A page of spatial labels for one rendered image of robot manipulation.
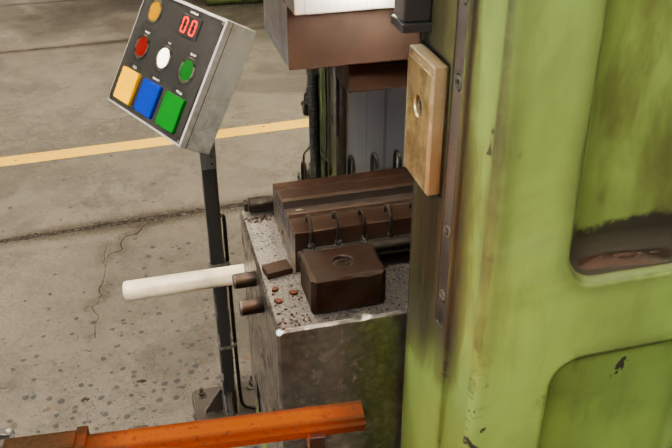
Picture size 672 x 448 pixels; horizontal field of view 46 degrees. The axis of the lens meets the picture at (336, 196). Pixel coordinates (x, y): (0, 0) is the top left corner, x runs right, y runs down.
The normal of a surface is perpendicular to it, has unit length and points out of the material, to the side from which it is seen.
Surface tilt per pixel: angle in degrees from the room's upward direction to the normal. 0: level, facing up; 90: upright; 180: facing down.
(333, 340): 90
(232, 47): 90
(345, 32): 90
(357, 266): 0
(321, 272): 0
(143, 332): 0
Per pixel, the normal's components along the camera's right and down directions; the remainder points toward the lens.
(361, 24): 0.25, 0.48
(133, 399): 0.00, -0.87
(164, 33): -0.67, -0.16
